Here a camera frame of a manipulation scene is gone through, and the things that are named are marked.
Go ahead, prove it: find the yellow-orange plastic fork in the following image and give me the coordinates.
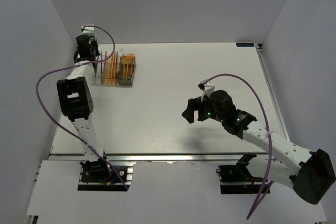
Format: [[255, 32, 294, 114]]
[[126, 54, 131, 79]]

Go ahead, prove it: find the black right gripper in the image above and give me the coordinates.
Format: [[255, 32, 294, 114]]
[[182, 95, 225, 124]]

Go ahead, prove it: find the clear plastic container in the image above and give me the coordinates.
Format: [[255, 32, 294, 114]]
[[90, 53, 104, 85]]

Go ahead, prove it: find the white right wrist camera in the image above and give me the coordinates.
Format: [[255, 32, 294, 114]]
[[197, 80, 215, 102]]

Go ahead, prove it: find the blue plastic knife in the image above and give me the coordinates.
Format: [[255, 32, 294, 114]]
[[113, 51, 118, 79]]

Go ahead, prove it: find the yellow-orange plastic fork bent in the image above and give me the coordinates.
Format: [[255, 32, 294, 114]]
[[122, 54, 128, 80]]

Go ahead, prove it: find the red-orange plastic fork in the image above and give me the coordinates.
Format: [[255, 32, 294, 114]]
[[130, 54, 135, 76]]

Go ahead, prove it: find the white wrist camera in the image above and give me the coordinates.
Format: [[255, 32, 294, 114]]
[[81, 25, 95, 36], [197, 80, 215, 102]]

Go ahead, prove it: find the smoky grey plastic container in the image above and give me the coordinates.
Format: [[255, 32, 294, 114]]
[[115, 54, 136, 87]]

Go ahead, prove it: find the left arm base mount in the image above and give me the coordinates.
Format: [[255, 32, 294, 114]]
[[77, 159, 132, 192]]

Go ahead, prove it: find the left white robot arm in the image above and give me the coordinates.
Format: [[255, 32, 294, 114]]
[[57, 34, 111, 182]]

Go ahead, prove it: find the amber plastic container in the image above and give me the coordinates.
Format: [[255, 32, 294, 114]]
[[101, 53, 121, 86]]

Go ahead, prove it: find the red-orange plastic knife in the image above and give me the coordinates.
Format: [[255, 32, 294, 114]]
[[101, 51, 108, 80]]

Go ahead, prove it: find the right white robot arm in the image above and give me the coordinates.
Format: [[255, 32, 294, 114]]
[[182, 90, 335, 205]]

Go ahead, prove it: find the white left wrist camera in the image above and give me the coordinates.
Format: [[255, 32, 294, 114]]
[[81, 25, 95, 36]]

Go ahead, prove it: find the black logo sticker right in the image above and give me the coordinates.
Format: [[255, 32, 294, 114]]
[[236, 42, 255, 47]]

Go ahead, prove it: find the yellow-orange plastic knife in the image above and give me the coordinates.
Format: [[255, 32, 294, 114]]
[[110, 51, 118, 81]]

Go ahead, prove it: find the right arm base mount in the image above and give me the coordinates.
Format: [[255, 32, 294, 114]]
[[215, 153, 268, 195]]

